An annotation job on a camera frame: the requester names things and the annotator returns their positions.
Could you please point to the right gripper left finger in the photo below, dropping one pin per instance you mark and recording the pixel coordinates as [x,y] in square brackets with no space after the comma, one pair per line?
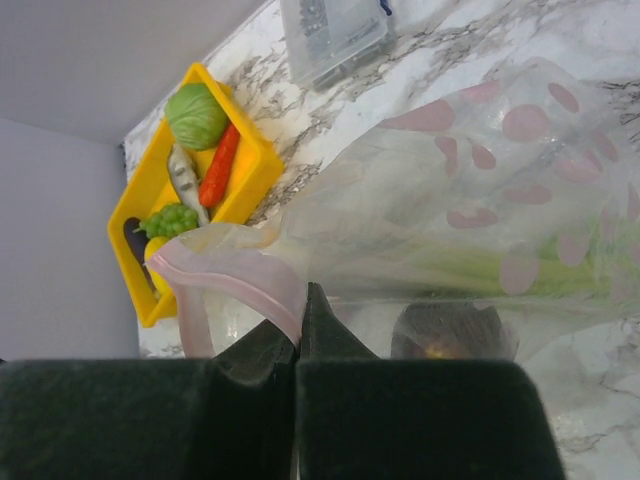
[226,417]

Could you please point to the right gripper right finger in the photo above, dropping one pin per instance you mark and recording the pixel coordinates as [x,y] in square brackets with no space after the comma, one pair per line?
[362,417]

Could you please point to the purple red onion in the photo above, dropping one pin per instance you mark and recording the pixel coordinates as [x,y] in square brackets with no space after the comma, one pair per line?
[456,331]

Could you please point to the clear zip top bag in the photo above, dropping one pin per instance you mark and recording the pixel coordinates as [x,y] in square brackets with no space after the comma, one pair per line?
[536,138]

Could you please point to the green white leek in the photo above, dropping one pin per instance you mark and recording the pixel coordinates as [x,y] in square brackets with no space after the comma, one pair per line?
[471,254]

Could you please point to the purple eggplant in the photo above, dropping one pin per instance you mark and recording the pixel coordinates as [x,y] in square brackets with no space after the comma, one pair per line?
[134,245]

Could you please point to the green grapes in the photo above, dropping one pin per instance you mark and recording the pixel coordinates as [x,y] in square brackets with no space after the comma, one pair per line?
[171,221]

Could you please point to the grey fish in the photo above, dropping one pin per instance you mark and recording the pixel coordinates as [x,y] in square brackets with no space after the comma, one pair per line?
[185,182]

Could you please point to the orange carrot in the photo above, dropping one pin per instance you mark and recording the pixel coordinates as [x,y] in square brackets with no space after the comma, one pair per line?
[214,184]

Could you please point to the yellow plastic tray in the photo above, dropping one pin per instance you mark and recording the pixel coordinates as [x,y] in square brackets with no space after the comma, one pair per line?
[256,169]

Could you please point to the green cabbage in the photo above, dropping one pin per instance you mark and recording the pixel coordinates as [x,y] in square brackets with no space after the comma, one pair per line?
[195,118]

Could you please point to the clear plastic screw box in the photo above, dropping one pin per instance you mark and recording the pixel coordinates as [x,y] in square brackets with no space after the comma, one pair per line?
[328,40]

